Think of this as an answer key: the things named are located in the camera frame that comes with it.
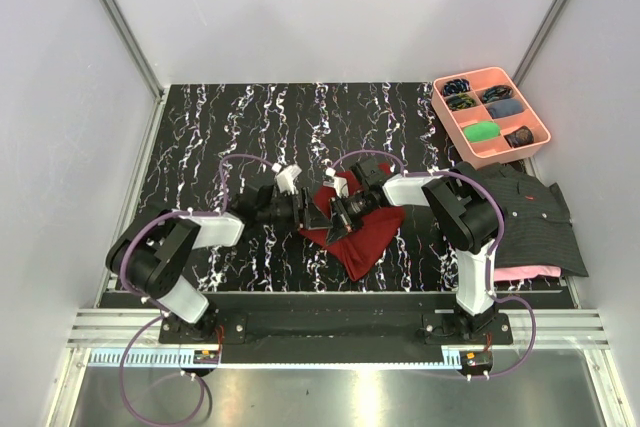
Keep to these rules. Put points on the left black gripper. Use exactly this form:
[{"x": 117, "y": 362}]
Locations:
[{"x": 309, "y": 217}]

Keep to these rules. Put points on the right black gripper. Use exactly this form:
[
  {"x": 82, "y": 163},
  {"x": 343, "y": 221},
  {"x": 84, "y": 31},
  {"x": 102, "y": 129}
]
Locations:
[{"x": 343, "y": 223}]

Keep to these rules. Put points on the red cloth napkin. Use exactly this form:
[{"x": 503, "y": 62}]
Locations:
[{"x": 359, "y": 251}]

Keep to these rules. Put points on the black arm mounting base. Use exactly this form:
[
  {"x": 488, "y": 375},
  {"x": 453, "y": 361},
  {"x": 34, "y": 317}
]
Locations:
[{"x": 239, "y": 318}]

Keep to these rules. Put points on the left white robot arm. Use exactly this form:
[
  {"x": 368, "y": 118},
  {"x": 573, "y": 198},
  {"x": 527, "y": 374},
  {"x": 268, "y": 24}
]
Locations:
[{"x": 151, "y": 255}]

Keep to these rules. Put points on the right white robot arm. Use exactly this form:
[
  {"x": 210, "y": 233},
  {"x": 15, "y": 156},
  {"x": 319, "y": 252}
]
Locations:
[{"x": 467, "y": 215}]

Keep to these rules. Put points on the black marble pattern mat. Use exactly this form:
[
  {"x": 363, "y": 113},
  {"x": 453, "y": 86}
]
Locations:
[{"x": 213, "y": 140}]

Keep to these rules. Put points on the black green rolled sock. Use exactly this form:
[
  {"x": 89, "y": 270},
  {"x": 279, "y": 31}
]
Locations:
[{"x": 460, "y": 101}]

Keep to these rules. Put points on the black blue rolled sock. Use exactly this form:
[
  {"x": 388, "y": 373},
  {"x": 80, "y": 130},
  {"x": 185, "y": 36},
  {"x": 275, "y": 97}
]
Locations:
[{"x": 455, "y": 86}]

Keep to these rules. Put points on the pink divided organizer tray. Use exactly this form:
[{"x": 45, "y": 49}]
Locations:
[{"x": 481, "y": 154}]

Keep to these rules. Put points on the pink folded garment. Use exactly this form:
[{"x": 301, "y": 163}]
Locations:
[{"x": 508, "y": 274}]

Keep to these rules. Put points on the navy patterned rolled sock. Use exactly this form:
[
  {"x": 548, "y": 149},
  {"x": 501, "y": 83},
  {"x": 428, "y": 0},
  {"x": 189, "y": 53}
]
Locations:
[{"x": 496, "y": 93}]

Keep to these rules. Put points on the dark striped folded shirt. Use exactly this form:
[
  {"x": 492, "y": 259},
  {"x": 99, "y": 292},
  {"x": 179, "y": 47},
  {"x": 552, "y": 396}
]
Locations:
[{"x": 538, "y": 224}]

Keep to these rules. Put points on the dark patterned rolled sock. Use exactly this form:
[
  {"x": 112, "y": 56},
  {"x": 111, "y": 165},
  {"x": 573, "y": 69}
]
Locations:
[{"x": 520, "y": 137}]

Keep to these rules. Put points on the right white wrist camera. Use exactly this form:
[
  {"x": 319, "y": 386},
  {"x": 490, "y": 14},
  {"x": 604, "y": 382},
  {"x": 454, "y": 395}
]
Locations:
[{"x": 338, "y": 184}]

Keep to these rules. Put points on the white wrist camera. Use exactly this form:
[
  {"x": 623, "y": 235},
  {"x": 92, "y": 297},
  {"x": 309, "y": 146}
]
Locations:
[
  {"x": 338, "y": 184},
  {"x": 285, "y": 177}
]

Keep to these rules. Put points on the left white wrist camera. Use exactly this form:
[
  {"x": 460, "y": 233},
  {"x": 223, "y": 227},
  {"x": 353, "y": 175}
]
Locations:
[{"x": 285, "y": 177}]

